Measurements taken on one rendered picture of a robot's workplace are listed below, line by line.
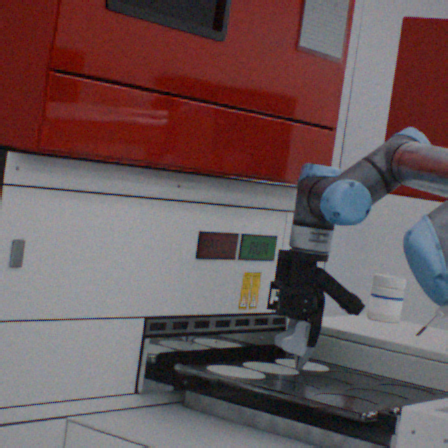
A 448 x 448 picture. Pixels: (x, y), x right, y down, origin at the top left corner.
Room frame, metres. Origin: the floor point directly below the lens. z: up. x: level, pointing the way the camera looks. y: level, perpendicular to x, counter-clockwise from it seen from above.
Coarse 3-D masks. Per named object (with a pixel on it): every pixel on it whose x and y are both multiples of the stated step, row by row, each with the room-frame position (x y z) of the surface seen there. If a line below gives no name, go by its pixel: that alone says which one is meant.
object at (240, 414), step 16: (192, 400) 2.05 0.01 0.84; (208, 400) 2.03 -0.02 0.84; (224, 400) 2.02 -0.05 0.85; (224, 416) 2.01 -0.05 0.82; (240, 416) 1.99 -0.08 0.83; (256, 416) 1.97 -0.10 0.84; (272, 416) 1.95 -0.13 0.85; (272, 432) 1.95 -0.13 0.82; (288, 432) 1.93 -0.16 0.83; (304, 432) 1.92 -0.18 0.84; (320, 432) 1.90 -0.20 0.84; (336, 432) 1.89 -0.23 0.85
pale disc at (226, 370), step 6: (210, 366) 2.04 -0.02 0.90; (216, 366) 2.05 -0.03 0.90; (222, 366) 2.06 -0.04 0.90; (228, 366) 2.07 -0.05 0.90; (222, 372) 2.00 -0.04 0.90; (228, 372) 2.01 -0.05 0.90; (234, 372) 2.02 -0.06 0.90; (240, 372) 2.03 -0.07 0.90; (246, 372) 2.03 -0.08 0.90; (252, 372) 2.04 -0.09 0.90; (258, 372) 2.05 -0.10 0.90
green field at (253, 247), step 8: (248, 240) 2.20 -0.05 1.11; (256, 240) 2.22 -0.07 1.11; (264, 240) 2.24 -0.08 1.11; (272, 240) 2.26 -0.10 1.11; (248, 248) 2.20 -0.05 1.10; (256, 248) 2.22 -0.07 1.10; (264, 248) 2.24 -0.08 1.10; (272, 248) 2.27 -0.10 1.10; (248, 256) 2.20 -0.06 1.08; (256, 256) 2.23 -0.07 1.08; (264, 256) 2.25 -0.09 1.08; (272, 256) 2.27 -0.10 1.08
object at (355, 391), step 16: (336, 368) 2.22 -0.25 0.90; (256, 384) 1.94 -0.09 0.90; (272, 384) 1.96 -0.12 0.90; (288, 384) 1.98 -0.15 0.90; (304, 384) 2.00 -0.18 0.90; (320, 384) 2.02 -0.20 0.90; (336, 384) 2.05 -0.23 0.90; (352, 384) 2.07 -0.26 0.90; (368, 384) 2.09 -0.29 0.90; (384, 384) 2.12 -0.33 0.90; (400, 384) 2.14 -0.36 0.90; (320, 400) 1.88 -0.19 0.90; (336, 400) 1.90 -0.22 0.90; (352, 400) 1.92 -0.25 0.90; (368, 400) 1.94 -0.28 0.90; (384, 400) 1.96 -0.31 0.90; (400, 400) 1.98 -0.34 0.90; (416, 400) 2.00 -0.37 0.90
